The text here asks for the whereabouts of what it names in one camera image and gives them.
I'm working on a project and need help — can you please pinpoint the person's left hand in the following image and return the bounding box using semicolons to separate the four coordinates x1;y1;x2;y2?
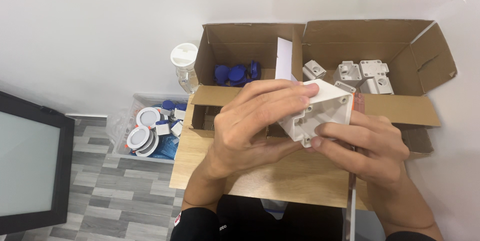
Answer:
207;79;320;181

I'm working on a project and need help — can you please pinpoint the person's right hand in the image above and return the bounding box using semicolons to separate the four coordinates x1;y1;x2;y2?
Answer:
310;111;410;186

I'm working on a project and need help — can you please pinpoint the white plastic junction box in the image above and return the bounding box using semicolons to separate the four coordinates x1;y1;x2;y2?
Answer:
332;61;363;88
277;79;355;148
359;75;395;95
302;60;327;82
333;80;357;95
359;59;390;79

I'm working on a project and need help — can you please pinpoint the white paper card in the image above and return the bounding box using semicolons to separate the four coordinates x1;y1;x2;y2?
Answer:
275;37;298;82

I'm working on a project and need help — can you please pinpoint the large open cardboard carton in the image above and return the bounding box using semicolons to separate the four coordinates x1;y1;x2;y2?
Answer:
301;19;458;127

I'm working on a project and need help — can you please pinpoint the blue socket cover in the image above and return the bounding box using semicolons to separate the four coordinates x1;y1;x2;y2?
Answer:
249;60;262;81
214;65;230;86
228;64;248;87

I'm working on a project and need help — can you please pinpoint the person's black clothing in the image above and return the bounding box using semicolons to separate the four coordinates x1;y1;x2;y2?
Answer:
170;195;344;241

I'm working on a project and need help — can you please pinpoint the clear jar with white lid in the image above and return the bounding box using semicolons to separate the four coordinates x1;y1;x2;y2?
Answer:
170;43;200;95

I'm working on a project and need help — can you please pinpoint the clear crate of lamp parts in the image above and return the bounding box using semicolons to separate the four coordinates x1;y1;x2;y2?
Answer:
106;92;190;165

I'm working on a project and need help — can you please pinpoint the black framed glass panel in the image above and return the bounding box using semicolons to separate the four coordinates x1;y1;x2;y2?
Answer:
0;90;76;236

